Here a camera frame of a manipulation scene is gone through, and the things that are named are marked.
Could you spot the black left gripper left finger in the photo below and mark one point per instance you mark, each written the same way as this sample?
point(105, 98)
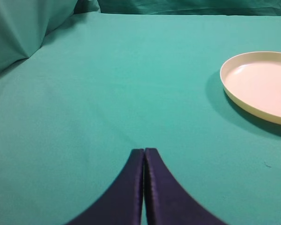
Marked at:
point(121, 203)

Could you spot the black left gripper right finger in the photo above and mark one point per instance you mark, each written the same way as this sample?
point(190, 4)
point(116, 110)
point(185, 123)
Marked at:
point(166, 201)

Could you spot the yellow plastic plate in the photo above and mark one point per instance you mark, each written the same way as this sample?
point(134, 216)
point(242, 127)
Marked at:
point(252, 80)

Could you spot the green table cloth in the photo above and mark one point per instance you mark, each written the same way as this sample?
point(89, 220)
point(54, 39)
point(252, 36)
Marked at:
point(102, 85)

